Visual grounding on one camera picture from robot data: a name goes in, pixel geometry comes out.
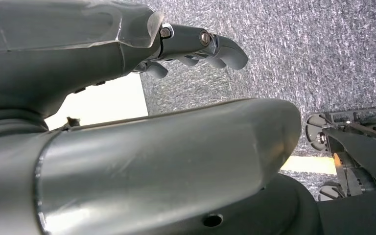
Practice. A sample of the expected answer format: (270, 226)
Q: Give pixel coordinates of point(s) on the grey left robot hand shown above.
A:
(158, 152)

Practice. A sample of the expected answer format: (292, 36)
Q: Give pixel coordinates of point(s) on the pale wooden board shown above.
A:
(308, 165)

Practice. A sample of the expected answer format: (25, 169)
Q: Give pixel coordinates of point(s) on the black wheeled base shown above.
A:
(363, 152)

